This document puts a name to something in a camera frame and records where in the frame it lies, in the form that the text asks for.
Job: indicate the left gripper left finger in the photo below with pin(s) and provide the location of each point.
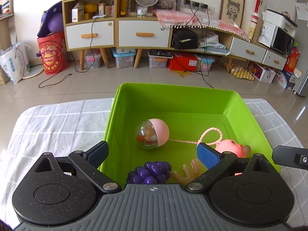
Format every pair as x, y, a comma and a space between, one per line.
90, 159

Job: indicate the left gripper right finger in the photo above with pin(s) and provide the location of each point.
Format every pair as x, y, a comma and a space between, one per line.
212, 159

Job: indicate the tan rubber hand toy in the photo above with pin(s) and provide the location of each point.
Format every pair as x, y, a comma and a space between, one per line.
190, 172

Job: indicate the pink pig squeeze toy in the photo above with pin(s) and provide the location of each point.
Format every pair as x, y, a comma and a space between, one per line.
222, 145

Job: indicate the purple toy grapes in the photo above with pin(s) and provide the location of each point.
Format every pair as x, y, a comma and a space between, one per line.
152, 173

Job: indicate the pink clear egg toy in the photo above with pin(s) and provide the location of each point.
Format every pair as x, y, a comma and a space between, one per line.
152, 133

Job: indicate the green plastic storage box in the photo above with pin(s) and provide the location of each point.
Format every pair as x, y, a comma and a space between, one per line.
191, 113

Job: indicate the yellow egg tray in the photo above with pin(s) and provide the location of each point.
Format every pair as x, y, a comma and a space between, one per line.
240, 72

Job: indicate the red cardboard box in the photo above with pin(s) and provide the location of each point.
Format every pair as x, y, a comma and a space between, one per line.
183, 61

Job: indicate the red printed bag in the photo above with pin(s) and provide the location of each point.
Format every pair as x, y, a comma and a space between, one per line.
53, 53

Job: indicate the white paper shopping bag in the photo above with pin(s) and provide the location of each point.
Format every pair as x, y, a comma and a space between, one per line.
14, 62

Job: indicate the black bag on shelf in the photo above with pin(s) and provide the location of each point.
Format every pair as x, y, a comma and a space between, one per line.
184, 39

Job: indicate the white microwave oven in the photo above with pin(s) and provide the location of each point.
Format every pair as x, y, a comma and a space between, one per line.
276, 38

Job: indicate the wooden white drawer cabinet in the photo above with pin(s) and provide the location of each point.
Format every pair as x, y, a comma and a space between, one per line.
146, 33

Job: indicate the purple plush toy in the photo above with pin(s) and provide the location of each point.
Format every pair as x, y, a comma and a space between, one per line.
52, 21

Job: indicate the pink checked cloth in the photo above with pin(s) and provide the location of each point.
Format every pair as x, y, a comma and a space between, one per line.
173, 18

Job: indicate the framed cartoon drawing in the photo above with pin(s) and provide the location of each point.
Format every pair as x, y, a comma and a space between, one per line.
232, 11

